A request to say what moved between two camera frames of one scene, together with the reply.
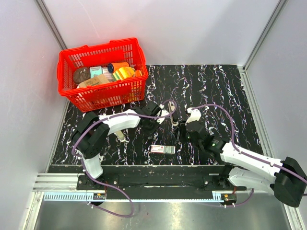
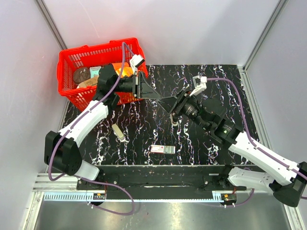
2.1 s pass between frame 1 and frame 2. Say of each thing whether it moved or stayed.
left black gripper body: moved
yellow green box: stayed
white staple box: stayed
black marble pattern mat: stayed
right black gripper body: moved
